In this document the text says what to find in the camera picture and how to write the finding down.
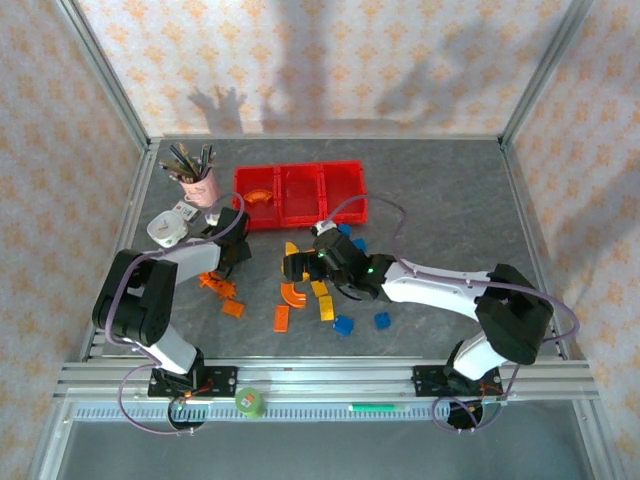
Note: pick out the orange spiky lego piece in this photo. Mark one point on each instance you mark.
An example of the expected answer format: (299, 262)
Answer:
(209, 281)
(227, 289)

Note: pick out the yellow curved lego brick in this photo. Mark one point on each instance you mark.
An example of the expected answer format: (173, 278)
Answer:
(291, 248)

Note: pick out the yellow square lego brick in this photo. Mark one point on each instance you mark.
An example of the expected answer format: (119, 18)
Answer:
(318, 288)

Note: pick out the blue lego brick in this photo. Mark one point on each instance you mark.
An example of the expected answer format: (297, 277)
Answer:
(383, 320)
(359, 244)
(344, 229)
(343, 325)

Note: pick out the yellow long lego brick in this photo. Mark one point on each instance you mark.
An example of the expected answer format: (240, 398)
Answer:
(326, 306)

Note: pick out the orange long lego brick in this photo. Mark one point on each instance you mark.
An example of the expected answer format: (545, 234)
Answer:
(281, 318)

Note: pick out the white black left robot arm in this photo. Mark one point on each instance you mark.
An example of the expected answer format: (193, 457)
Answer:
(195, 252)

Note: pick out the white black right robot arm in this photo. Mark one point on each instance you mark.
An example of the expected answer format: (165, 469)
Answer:
(435, 290)

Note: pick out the pink pencil cup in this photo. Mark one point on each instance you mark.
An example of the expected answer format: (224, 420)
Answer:
(202, 192)

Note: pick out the small printed card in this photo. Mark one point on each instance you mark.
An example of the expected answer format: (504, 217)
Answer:
(186, 211)

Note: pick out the coloured pencil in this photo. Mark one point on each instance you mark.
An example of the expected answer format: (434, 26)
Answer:
(209, 161)
(184, 160)
(175, 169)
(189, 159)
(203, 160)

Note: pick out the green tape roll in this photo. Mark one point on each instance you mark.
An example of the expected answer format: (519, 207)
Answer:
(250, 400)

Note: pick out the green marker pen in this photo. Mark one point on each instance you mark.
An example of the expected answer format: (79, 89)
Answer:
(378, 408)

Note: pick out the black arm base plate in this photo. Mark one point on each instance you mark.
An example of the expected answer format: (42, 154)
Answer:
(227, 375)
(425, 375)

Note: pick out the aluminium frame rail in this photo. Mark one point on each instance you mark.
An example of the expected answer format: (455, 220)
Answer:
(300, 136)
(520, 200)
(131, 210)

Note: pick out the wide aluminium mounting rail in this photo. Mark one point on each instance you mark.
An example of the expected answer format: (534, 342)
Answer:
(325, 375)

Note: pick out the aluminium frame post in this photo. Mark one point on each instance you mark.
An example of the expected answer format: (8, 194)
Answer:
(49, 440)
(543, 75)
(107, 75)
(595, 440)

